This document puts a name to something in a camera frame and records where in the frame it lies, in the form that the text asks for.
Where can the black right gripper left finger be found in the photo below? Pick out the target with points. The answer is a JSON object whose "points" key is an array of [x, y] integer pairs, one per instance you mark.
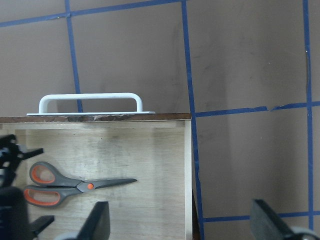
{"points": [[96, 227]]}

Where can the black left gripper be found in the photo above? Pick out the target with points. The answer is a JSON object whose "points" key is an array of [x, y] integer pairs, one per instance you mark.
{"points": [[13, 210]]}

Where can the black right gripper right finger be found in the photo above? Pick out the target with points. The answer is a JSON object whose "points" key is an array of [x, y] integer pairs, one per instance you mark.
{"points": [[266, 224]]}

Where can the black scissors orange rivet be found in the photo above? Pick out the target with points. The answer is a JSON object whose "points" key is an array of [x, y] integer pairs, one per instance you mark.
{"points": [[52, 188]]}

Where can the wooden drawer with white handle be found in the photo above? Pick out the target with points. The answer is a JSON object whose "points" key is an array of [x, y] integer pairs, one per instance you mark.
{"points": [[154, 149]]}

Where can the brown paper mat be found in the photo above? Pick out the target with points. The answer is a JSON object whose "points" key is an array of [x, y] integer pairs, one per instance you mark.
{"points": [[247, 70]]}

